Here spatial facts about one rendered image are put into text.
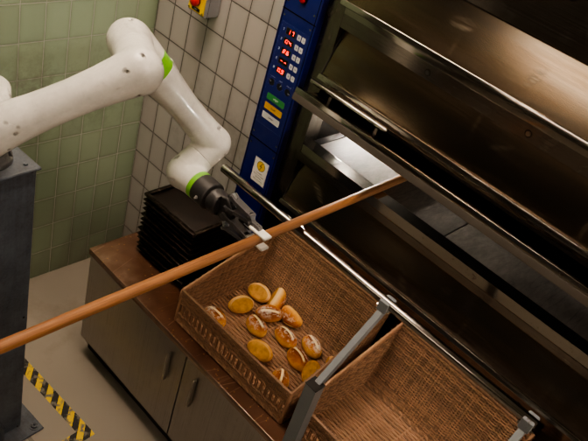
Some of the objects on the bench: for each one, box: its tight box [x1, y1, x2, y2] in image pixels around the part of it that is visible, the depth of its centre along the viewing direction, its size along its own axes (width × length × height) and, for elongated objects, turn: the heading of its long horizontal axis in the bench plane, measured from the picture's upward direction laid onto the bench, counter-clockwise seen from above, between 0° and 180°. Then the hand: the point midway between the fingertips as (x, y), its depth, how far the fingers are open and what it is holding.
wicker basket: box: [301, 322, 536, 441], centre depth 224 cm, size 49×56×28 cm
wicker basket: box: [174, 230, 390, 424], centre depth 251 cm, size 49×56×28 cm
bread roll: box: [281, 305, 303, 328], centre depth 266 cm, size 6×10×7 cm, turn 22°
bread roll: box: [248, 283, 271, 303], centre depth 272 cm, size 6×10×7 cm
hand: (258, 237), depth 204 cm, fingers closed on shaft, 3 cm apart
